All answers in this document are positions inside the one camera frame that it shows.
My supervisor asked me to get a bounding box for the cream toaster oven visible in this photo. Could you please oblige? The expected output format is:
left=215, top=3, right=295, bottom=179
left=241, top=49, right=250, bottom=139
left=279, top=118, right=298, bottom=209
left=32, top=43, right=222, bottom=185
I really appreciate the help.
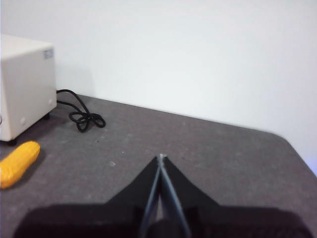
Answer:
left=0, top=34, right=57, bottom=146

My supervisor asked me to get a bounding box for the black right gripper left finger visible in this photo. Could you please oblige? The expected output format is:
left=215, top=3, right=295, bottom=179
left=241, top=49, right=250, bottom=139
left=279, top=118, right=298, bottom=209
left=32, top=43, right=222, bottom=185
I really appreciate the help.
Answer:
left=12, top=155, right=161, bottom=238

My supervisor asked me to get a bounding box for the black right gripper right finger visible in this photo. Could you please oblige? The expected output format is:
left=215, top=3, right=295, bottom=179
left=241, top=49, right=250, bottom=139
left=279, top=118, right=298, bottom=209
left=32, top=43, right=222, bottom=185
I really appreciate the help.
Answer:
left=161, top=156, right=312, bottom=238

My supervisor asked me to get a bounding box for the black power cable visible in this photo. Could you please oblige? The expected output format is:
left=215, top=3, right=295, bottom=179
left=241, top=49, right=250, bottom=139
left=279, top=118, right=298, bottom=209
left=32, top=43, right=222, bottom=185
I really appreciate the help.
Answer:
left=56, top=89, right=106, bottom=133

